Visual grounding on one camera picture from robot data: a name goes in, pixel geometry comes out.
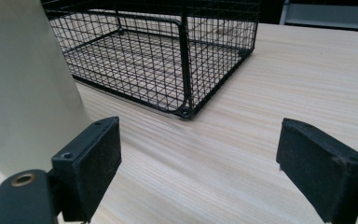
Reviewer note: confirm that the grey metal shelf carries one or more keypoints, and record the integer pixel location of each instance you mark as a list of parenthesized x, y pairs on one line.
[(329, 14)]

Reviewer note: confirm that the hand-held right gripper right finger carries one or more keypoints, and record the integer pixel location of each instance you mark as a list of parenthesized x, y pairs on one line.
[(320, 168)]

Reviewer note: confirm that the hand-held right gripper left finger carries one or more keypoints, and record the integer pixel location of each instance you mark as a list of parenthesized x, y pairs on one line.
[(90, 161)]

